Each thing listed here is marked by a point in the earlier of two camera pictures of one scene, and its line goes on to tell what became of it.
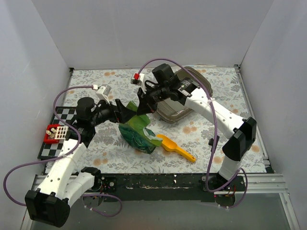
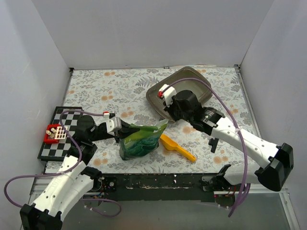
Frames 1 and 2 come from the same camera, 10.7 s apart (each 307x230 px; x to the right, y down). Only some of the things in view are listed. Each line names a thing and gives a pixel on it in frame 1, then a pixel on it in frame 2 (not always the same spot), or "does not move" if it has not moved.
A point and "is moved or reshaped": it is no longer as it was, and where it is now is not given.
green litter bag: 134,134 is moved or reshaped
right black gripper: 144,97 to 171,112
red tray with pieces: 54,133 does not move
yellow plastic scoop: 169,144 does not move
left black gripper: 117,109 to 119,133
